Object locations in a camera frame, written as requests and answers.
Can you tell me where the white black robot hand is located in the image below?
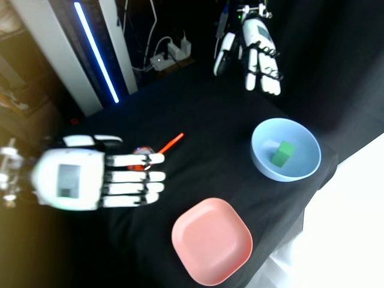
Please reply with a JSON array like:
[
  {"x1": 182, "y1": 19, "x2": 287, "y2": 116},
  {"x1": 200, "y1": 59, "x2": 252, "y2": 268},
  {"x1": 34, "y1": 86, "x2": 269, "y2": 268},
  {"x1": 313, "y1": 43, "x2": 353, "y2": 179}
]
[
  {"x1": 212, "y1": 17, "x2": 284, "y2": 97},
  {"x1": 31, "y1": 134, "x2": 167, "y2": 212}
]

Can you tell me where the green cube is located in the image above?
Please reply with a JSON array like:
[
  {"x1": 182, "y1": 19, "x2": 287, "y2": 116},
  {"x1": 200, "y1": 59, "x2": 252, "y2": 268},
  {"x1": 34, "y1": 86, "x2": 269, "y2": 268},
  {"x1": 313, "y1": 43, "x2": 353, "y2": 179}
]
[{"x1": 271, "y1": 140, "x2": 297, "y2": 168}]

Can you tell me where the light blue bowl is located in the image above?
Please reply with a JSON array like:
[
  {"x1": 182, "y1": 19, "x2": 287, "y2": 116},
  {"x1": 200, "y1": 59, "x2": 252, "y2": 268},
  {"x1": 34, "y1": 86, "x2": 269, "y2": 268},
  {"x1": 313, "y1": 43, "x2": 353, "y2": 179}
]
[{"x1": 250, "y1": 117, "x2": 322, "y2": 182}]

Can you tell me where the pink square small plate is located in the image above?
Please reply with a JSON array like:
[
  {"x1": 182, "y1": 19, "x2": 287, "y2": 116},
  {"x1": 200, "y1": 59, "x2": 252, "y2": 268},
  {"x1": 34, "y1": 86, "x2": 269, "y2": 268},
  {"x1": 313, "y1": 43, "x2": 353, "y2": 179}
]
[{"x1": 171, "y1": 197, "x2": 254, "y2": 287}]

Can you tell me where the black tablecloth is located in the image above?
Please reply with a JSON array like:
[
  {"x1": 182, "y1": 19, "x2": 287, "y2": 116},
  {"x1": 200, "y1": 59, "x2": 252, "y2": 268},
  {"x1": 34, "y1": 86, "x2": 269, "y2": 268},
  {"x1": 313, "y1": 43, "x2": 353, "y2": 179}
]
[{"x1": 58, "y1": 59, "x2": 340, "y2": 288}]

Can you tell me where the white column with light strip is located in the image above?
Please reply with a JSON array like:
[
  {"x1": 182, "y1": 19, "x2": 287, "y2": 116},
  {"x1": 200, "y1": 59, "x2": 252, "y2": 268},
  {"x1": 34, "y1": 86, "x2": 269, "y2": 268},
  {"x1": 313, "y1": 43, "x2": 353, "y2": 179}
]
[{"x1": 8, "y1": 0, "x2": 139, "y2": 118}]

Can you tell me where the white power cable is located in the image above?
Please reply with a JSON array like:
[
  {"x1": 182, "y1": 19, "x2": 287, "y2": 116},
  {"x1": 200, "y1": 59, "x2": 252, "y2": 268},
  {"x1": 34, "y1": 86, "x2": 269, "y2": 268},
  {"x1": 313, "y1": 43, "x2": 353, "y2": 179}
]
[{"x1": 131, "y1": 0, "x2": 172, "y2": 73}]

